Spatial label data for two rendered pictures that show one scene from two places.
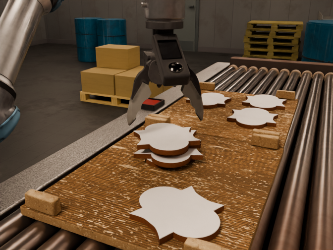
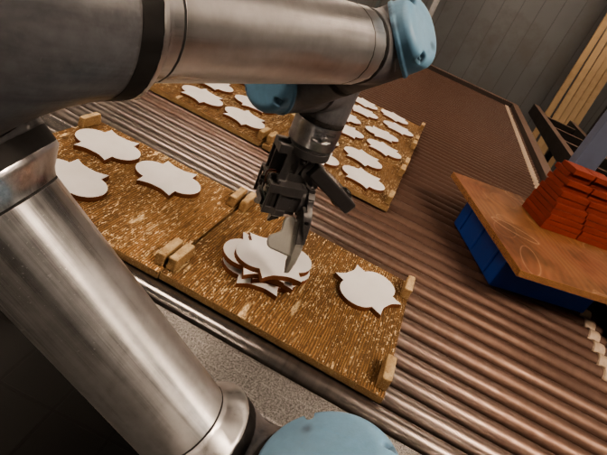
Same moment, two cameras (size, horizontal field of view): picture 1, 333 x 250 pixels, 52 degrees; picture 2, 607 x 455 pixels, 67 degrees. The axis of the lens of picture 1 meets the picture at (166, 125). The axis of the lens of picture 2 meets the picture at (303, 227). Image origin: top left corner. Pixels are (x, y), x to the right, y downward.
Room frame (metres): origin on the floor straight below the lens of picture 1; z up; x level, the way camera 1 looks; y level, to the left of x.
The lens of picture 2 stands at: (0.83, 0.66, 1.45)
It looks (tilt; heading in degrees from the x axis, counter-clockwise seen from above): 30 degrees down; 252
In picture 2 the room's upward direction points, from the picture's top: 24 degrees clockwise
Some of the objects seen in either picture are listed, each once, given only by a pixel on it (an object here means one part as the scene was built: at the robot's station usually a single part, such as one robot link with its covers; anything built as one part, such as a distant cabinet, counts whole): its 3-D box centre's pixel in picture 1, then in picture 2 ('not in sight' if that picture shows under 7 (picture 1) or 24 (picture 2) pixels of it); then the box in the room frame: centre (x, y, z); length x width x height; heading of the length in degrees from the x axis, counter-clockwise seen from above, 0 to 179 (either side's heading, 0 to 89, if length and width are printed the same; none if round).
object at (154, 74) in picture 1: (163, 52); (292, 176); (0.67, 0.01, 1.14); 0.09 x 0.08 x 0.12; 11
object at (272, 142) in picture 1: (265, 140); (247, 201); (0.69, -0.22, 0.95); 0.06 x 0.02 x 0.03; 65
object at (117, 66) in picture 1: (128, 74); not in sight; (4.27, 0.49, 0.32); 1.13 x 0.86 x 0.63; 76
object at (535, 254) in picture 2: not in sight; (555, 241); (-0.18, -0.32, 1.03); 0.50 x 0.50 x 0.02; 87
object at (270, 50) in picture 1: (272, 41); not in sight; (7.10, -2.17, 0.38); 1.08 x 0.74 x 0.77; 69
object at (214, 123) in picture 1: (229, 112); (122, 184); (0.95, -0.18, 0.93); 0.41 x 0.35 x 0.02; 156
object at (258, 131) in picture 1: (265, 136); (237, 197); (0.71, -0.22, 0.95); 0.06 x 0.02 x 0.03; 66
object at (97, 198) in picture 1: (173, 176); (302, 282); (0.57, -0.01, 0.93); 0.41 x 0.35 x 0.02; 155
